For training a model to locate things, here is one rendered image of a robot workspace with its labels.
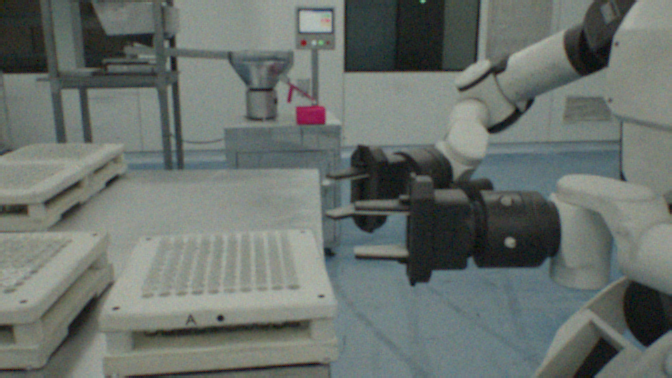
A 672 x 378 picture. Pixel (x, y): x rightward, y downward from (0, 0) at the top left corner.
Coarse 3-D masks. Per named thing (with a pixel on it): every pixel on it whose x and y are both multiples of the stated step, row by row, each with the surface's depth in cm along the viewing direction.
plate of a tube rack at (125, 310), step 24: (144, 240) 80; (264, 240) 80; (312, 240) 80; (144, 264) 72; (312, 264) 72; (120, 288) 65; (312, 288) 65; (120, 312) 59; (144, 312) 59; (168, 312) 59; (192, 312) 60; (216, 312) 60; (240, 312) 60; (264, 312) 61; (288, 312) 61; (312, 312) 62; (336, 312) 62
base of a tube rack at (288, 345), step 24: (144, 336) 64; (168, 336) 64; (192, 336) 64; (216, 336) 64; (240, 336) 64; (264, 336) 64; (288, 336) 64; (336, 336) 64; (120, 360) 60; (144, 360) 60; (168, 360) 61; (192, 360) 61; (216, 360) 61; (240, 360) 62; (264, 360) 62; (288, 360) 63; (312, 360) 63
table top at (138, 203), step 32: (128, 192) 131; (160, 192) 131; (192, 192) 131; (224, 192) 131; (256, 192) 131; (288, 192) 131; (64, 224) 109; (96, 224) 109; (128, 224) 109; (160, 224) 109; (192, 224) 109; (224, 224) 109; (256, 224) 109; (288, 224) 109; (320, 224) 110; (128, 256) 94; (96, 320) 73; (64, 352) 65; (96, 352) 65
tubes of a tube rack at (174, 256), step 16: (192, 240) 77; (208, 240) 77; (240, 240) 77; (256, 240) 77; (272, 240) 77; (176, 256) 72; (192, 256) 72; (208, 256) 74; (240, 256) 72; (256, 256) 72; (272, 256) 72; (240, 272) 67; (256, 272) 67; (272, 272) 67
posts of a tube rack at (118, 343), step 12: (312, 324) 63; (324, 324) 62; (108, 336) 60; (120, 336) 60; (132, 336) 61; (312, 336) 63; (324, 336) 63; (108, 348) 60; (120, 348) 60; (132, 348) 61
